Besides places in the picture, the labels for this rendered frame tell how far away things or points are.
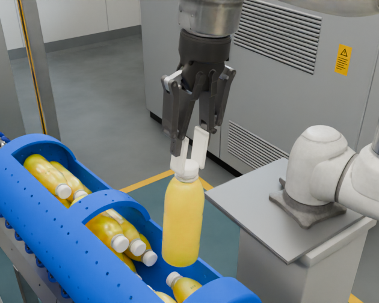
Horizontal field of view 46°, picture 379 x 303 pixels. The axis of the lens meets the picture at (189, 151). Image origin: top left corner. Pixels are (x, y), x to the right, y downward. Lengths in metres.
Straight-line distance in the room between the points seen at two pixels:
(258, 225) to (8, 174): 0.75
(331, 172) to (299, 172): 0.10
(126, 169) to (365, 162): 2.44
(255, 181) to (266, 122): 1.33
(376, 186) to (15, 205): 0.96
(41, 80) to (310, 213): 1.27
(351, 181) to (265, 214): 0.29
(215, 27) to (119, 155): 3.06
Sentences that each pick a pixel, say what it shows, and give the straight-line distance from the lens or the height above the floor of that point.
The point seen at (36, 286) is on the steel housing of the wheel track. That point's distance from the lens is 1.48.
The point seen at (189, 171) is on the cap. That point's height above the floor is 1.50.
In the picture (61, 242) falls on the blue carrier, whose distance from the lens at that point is 1.11.
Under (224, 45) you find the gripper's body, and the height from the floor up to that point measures 1.71.
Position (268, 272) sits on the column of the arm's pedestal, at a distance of 1.54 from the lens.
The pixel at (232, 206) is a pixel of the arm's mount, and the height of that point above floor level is 1.02.
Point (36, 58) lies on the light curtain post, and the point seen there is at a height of 1.26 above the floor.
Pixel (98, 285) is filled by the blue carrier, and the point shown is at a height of 1.17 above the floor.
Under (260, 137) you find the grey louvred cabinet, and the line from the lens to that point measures 2.93.
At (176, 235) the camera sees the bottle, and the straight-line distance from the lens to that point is 0.79.
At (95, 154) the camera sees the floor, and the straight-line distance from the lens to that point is 3.68.
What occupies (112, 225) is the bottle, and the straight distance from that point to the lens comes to 1.12.
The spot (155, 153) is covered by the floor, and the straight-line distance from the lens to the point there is 3.63.
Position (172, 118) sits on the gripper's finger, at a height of 1.61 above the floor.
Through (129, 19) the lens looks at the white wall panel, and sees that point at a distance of 6.42.
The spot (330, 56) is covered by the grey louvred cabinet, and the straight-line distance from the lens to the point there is 2.40.
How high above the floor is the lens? 1.91
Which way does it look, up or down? 32 degrees down
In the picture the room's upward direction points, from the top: straight up
